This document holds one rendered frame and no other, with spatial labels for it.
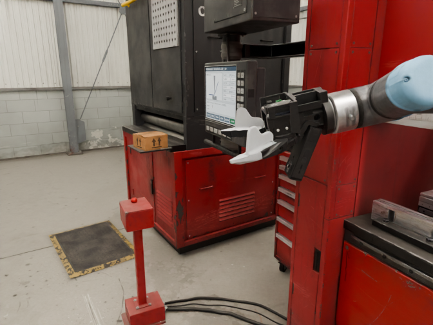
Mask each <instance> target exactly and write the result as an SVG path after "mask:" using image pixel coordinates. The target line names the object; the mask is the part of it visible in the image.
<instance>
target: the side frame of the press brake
mask: <svg viewBox="0 0 433 325"><path fill-rule="evenodd" d="M386 7H387V0H308V5H307V25H306V35H305V55H304V65H303V85H302V91H303V90H308V89H311V88H317V87H321V88H322V90H327V93H328V94H330V93H333V92H339V91H342V90H348V89H351V88H355V87H359V86H364V85H367V84H371V83H373V82H375V81H377V80H378V71H379V65H380V55H381V45H382V39H383V29H384V23H385V12H386ZM430 190H433V130H431V129H426V128H418V127H413V126H404V125H400V124H391V123H379V124H375V125H371V126H366V127H363V128H357V129H353V130H349V131H345V132H340V133H330V134H327V135H322V134H321V135H320V138H319V139H318V142H317V144H316V147H315V149H314V151H313V154H312V157H311V160H310V161H309V164H308V166H307V169H306V171H305V174H304V176H303V179H302V181H296V193H295V203H294V222H293V241H292V252H291V271H290V281H289V301H288V311H287V325H336V309H337V303H338V291H339V285H340V273H341V267H342V256H343V245H344V236H345V228H344V227H343V224H344V219H348V218H351V217H356V216H359V215H364V214H367V213H372V204H373V200H376V199H377V200H378V199H385V200H387V201H390V202H393V203H396V204H398V205H400V206H404V207H406V208H409V209H411V210H414V211H416V212H417V211H418V204H419V196H420V193H421V192H426V191H430Z"/></svg>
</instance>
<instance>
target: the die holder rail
mask: <svg viewBox="0 0 433 325"><path fill-rule="evenodd" d="M379 217H381V218H388V219H389V221H390V222H393V223H394V224H397V225H399V226H402V227H404V228H406V229H408V230H410V231H413V232H415V233H418V234H420V235H422V236H424V237H432V238H433V217H429V216H428V215H424V214H422V213H419V212H416V211H414V210H411V209H409V208H406V207H404V206H400V205H398V204H396V203H393V202H390V201H387V200H385V199H378V200H377V199H376V200H373V204H372V213H371V219H376V218H379Z"/></svg>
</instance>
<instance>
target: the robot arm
mask: <svg viewBox="0 0 433 325"><path fill-rule="evenodd" d="M276 96H279V98H280V100H277V101H276V102H275V103H273V102H272V101H271V100H269V101H266V99H268V98H271V97H276ZM260 105H261V109H260V111H261V116H262V118H259V117H251V116H250V114H249V113H248V111H247V110H246V109H245V108H238V109H237V111H236V121H235V127H234V128H228V129H225V130H221V133H222V134H224V135H226V136H228V137H230V138H232V137H247V142H246V151H245V153H243V154H240V155H237V156H236V157H234V158H232V159H230V160H229V162H230V163H231V164H245V163H251V162H255V161H259V160H261V159H266V158H269V157H272V156H275V155H278V154H280V153H283V152H285V151H286V150H288V149H289V148H290V147H291V146H293V149H292V151H291V154H290V156H289V159H288V161H287V163H286V165H285V169H284V170H285V173H286V174H287V176H288V177H289V179H291V180H295V181H302V179H303V176H304V174H305V171H306V169H307V166H308V164H309V161H310V160H311V157H312V154H313V151H314V149H315V147H316V144H317V142H318V139H319V138H320V135H321V134H322V135H327V134H330V133H340V132H345V131H349V130H353V129H357V128H363V127H366V126H371V125H375V124H379V123H385V122H388V121H398V120H400V119H402V118H404V117H408V116H410V115H412V114H414V113H433V55H422V56H419V57H416V58H414V59H411V60H409V61H406V62H404V63H402V64H400V65H399V66H397V67H396V68H395V69H393V71H391V72H390V73H388V74H387V75H385V76H383V77H382V78H380V79H378V80H377V81H375V82H373V83H371V84H367V85H364V86H359V87H355V88H351V89H348V90H342V91H339V92H333V93H330V94H328V93H327V90H322V88H321V87H317V88H311V89H308V90H303V91H300V92H295V93H291V94H289V93H287V92H283V93H280V94H275V95H270V96H267V97H261V98H260Z"/></svg>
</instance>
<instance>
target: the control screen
mask: <svg viewBox="0 0 433 325"><path fill-rule="evenodd" d="M211 104H213V109H212V108H211ZM235 108H236V67H235V66H226V67H210V68H206V117H207V118H210V119H214V120H217V121H220V122H223V123H227V124H231V125H233V126H235Z"/></svg>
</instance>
